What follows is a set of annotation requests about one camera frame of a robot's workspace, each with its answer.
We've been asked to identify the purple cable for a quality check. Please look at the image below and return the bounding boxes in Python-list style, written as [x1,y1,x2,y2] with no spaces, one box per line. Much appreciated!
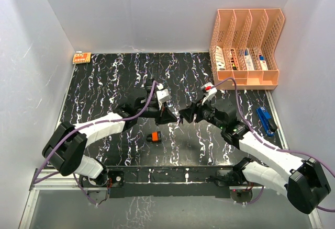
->
[211,77,335,212]
[32,79,159,206]

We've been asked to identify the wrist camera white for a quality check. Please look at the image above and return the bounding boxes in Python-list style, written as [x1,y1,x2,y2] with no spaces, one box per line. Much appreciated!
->
[201,83,217,105]
[156,84,171,110]

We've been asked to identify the white blue tube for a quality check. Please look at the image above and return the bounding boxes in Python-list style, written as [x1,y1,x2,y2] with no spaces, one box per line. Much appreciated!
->
[242,48,255,71]

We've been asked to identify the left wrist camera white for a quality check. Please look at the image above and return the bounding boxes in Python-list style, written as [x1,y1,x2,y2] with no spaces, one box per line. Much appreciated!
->
[156,84,171,110]

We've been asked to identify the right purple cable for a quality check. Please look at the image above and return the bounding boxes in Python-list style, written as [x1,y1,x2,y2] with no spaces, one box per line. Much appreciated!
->
[211,77,335,212]

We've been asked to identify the small orange card box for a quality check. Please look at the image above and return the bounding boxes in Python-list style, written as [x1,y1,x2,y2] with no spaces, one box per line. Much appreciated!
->
[72,52,92,64]

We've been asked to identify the dark markers in organizer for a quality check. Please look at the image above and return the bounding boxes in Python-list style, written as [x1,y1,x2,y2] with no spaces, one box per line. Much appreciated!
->
[229,49,239,71]

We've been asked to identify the blue black stapler tool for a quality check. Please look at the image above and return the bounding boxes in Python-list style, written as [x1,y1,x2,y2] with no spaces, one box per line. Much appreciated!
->
[256,107,278,136]

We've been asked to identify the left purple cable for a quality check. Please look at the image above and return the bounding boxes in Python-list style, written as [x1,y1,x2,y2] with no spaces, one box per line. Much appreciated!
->
[32,79,159,206]

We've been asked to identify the orange plastic file organizer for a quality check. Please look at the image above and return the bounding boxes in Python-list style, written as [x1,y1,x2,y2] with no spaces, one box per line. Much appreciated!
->
[209,8,285,90]

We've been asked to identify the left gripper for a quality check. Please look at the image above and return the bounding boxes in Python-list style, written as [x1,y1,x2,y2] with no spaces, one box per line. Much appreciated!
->
[136,101,177,127]

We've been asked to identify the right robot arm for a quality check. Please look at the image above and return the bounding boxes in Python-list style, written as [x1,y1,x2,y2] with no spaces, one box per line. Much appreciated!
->
[179,100,331,214]

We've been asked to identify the orange black padlock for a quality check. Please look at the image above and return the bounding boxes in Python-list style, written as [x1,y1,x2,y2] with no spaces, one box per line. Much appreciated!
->
[146,131,162,143]

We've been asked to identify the black marble pattern mat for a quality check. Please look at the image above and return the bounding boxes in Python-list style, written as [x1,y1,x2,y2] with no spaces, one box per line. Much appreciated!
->
[47,52,286,167]

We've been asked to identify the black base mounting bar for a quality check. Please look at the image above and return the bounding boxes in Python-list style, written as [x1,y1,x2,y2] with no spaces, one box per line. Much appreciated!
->
[108,166,261,198]

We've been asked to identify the white box in organizer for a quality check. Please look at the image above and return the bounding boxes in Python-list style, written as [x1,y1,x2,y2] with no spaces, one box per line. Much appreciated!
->
[215,46,226,71]

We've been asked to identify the blue red white box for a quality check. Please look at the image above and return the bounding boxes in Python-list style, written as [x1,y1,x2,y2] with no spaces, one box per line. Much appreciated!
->
[259,53,268,71]

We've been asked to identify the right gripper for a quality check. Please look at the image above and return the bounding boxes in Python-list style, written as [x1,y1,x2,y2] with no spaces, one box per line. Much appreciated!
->
[180,96,226,130]

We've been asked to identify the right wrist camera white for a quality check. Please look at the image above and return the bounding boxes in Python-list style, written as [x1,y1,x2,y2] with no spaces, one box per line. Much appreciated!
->
[201,83,217,105]

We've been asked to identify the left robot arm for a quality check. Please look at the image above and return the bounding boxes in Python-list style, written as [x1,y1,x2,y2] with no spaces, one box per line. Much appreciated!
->
[42,89,177,187]

